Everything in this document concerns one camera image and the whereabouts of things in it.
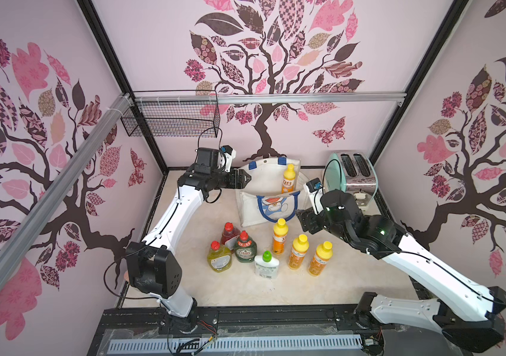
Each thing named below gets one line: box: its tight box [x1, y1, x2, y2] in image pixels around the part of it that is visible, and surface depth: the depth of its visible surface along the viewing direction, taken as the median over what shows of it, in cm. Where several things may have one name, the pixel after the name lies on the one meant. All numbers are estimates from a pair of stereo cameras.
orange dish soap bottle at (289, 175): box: [281, 163, 297, 195], surface depth 94 cm
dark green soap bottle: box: [234, 229, 258, 264], surface depth 82 cm
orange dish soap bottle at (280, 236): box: [272, 218, 289, 255], surface depth 76 cm
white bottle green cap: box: [253, 249, 280, 279], surface depth 75 cm
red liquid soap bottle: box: [220, 221, 241, 246], surface depth 80 cm
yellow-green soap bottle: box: [207, 240, 233, 273], surface depth 79 cm
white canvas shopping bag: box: [235, 157, 301, 228], surface depth 97 cm
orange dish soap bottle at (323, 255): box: [308, 241, 334, 277], surface depth 71 cm
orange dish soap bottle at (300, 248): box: [288, 233, 310, 270], surface depth 72 cm
